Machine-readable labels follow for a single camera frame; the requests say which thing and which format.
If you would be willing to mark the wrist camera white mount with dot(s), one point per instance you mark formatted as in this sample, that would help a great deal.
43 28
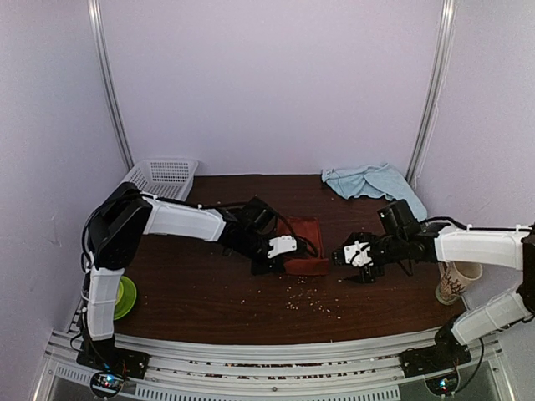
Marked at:
355 254
281 245

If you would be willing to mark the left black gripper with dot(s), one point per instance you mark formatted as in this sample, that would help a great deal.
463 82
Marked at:
277 266

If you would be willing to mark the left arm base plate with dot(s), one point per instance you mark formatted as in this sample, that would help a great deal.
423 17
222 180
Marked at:
120 361

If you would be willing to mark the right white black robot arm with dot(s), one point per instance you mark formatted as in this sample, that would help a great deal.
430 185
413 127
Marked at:
442 239

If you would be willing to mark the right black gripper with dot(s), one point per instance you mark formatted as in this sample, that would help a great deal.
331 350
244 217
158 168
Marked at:
368 276

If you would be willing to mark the left round circuit board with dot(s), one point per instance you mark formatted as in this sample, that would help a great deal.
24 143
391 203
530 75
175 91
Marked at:
106 385

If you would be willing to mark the right aluminium corner post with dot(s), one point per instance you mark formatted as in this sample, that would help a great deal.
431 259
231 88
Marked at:
438 73

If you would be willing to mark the aluminium front rail frame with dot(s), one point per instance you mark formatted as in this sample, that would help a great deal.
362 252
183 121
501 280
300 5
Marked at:
367 369

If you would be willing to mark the rust brown towel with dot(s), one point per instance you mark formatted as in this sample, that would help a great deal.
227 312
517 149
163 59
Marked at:
309 260

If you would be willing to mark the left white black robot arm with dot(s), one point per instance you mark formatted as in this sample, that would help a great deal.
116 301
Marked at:
112 234

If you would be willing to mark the left aluminium corner post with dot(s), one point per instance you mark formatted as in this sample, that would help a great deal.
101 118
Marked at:
97 28

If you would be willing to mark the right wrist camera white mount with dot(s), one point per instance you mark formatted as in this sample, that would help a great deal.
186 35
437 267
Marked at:
355 254

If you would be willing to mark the patterned paper cup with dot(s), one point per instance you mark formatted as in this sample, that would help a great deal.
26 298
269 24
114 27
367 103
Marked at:
455 278

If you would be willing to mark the white perforated plastic basket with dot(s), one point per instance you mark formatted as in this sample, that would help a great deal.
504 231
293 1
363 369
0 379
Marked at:
169 178

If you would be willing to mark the green plate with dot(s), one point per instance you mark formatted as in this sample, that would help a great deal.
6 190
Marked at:
128 300

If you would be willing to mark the light blue towel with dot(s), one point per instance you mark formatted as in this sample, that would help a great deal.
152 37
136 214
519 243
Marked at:
374 181

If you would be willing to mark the round circuit board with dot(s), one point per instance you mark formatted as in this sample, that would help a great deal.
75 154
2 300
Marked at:
443 386
106 385

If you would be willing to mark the aluminium corner post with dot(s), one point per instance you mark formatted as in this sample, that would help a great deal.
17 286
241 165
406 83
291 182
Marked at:
97 28
438 73

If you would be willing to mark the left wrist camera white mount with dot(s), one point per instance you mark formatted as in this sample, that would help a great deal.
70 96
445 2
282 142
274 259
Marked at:
281 245

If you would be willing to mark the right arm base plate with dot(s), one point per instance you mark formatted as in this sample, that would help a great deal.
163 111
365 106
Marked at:
422 361

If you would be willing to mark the green bowl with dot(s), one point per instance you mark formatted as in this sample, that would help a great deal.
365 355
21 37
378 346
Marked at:
120 293

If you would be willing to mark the right round circuit board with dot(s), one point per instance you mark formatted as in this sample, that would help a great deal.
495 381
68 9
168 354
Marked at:
443 386

